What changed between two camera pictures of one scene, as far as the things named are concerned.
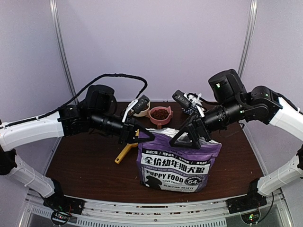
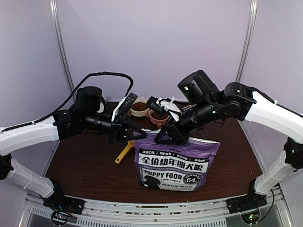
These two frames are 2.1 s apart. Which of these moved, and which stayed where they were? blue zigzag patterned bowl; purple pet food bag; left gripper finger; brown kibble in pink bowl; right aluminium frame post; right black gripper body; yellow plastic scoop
Moved: right black gripper body; left gripper finger
Stayed: brown kibble in pink bowl; blue zigzag patterned bowl; purple pet food bag; right aluminium frame post; yellow plastic scoop
